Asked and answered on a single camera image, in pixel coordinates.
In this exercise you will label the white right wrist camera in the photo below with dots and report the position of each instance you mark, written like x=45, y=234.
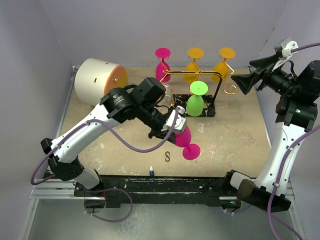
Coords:
x=283, y=52

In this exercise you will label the green wine glass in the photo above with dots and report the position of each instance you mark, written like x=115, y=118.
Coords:
x=195, y=103

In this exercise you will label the pink wine glass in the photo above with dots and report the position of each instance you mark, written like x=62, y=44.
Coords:
x=190, y=150
x=162, y=54

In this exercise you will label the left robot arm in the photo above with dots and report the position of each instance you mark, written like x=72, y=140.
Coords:
x=120, y=104

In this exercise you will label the gold wire wine glass rack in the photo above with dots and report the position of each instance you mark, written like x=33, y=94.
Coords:
x=192, y=71

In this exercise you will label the small white dropper bottle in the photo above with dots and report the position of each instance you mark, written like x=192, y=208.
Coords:
x=151, y=172

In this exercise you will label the aluminium frame rail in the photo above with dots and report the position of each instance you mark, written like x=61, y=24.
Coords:
x=53, y=190

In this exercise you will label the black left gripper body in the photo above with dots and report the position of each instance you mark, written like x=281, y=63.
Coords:
x=152, y=118

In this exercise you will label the white round drawer box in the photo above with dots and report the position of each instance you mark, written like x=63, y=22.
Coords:
x=95, y=78

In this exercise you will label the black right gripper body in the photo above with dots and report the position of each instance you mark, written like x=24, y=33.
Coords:
x=279, y=79

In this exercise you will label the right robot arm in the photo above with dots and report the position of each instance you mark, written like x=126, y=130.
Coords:
x=296, y=115

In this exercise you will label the black marble rack base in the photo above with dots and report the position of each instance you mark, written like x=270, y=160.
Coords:
x=208, y=108

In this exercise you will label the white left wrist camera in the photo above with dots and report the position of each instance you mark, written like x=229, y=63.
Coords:
x=176, y=121

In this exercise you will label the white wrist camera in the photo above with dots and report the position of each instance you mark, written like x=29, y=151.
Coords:
x=283, y=52
x=176, y=121

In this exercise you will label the black S hook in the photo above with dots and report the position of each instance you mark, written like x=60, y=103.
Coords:
x=167, y=156

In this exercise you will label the clear glass cup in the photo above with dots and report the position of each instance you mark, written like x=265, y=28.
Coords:
x=168, y=97

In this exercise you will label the orange wine glass front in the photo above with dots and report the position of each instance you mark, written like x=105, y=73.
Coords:
x=223, y=68

